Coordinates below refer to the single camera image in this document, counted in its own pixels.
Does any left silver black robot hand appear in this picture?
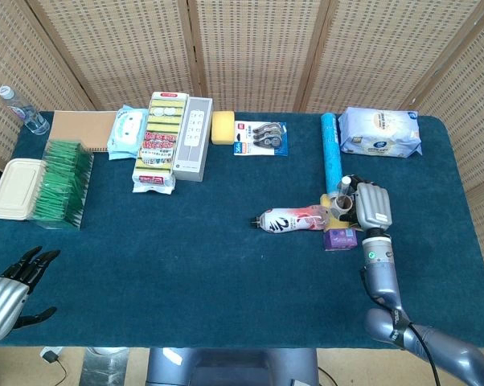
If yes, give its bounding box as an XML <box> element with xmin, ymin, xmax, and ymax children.
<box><xmin>0</xmin><ymin>246</ymin><xmax>62</xmax><ymax>343</ymax></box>

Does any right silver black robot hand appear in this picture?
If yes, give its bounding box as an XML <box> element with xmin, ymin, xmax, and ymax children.
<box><xmin>338</xmin><ymin>175</ymin><xmax>392</xmax><ymax>232</ymax></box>

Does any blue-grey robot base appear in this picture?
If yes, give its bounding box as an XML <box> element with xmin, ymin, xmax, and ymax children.
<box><xmin>146</xmin><ymin>347</ymin><xmax>320</xmax><ymax>386</ymax></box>

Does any white cardboard tube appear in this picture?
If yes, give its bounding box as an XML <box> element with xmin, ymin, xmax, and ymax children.
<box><xmin>330</xmin><ymin>195</ymin><xmax>354</xmax><ymax>220</ymax></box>

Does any small purple box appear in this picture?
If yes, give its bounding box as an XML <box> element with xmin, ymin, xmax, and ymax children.
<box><xmin>322</xmin><ymin>228</ymin><xmax>359</xmax><ymax>253</ymax></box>

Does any blue roll cylinder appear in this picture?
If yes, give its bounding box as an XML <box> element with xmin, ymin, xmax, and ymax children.
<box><xmin>320</xmin><ymin>112</ymin><xmax>344</xmax><ymax>195</ymax></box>

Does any large white blue tissue pack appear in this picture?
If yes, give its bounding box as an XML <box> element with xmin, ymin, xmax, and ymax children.
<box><xmin>337</xmin><ymin>106</ymin><xmax>423</xmax><ymax>158</ymax></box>

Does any plastic bottle white red label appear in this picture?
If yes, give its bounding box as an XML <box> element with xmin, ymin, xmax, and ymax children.
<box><xmin>249</xmin><ymin>203</ymin><xmax>331</xmax><ymax>236</ymax></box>

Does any beige lidded food container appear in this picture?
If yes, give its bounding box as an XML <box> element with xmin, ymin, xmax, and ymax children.
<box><xmin>0</xmin><ymin>158</ymin><xmax>47</xmax><ymax>221</ymax></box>

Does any grey metal table leg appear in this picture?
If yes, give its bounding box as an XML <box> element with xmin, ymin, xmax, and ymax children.
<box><xmin>82</xmin><ymin>347</ymin><xmax>130</xmax><ymax>386</ymax></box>

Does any clear box of green packets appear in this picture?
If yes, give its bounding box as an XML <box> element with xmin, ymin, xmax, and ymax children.
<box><xmin>27</xmin><ymin>139</ymin><xmax>95</xmax><ymax>231</ymax></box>

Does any correction tape blister pack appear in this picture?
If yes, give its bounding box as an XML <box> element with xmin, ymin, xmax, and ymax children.
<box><xmin>232</xmin><ymin>120</ymin><xmax>290</xmax><ymax>157</ymax></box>

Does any thick yellow sponge block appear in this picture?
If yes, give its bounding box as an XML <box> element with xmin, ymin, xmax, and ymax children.
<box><xmin>211</xmin><ymin>111</ymin><xmax>236</xmax><ymax>146</ymax></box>

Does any clear water bottle white cap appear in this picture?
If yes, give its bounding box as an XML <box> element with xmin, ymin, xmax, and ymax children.
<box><xmin>0</xmin><ymin>84</ymin><xmax>51</xmax><ymax>136</ymax></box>

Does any dark teal table mat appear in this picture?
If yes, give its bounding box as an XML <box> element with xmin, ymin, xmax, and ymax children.
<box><xmin>0</xmin><ymin>111</ymin><xmax>484</xmax><ymax>350</ymax></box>

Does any brown spiral notebook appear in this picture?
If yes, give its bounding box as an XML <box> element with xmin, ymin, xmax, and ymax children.
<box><xmin>48</xmin><ymin>111</ymin><xmax>118</xmax><ymax>154</ymax></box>

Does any long white power strip box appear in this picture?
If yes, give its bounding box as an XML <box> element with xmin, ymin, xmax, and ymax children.
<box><xmin>172</xmin><ymin>96</ymin><xmax>215</xmax><ymax>183</ymax></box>

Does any small light blue wipes pack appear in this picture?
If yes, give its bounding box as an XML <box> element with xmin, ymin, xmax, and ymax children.
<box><xmin>106</xmin><ymin>104</ymin><xmax>150</xmax><ymax>161</ymax></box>

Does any yellow green scouring sponge pack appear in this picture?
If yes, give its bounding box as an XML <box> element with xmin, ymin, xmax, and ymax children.
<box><xmin>131</xmin><ymin>92</ymin><xmax>190</xmax><ymax>195</ymax></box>

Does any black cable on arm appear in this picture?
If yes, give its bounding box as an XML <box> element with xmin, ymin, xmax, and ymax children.
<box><xmin>360</xmin><ymin>267</ymin><xmax>444</xmax><ymax>386</ymax></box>

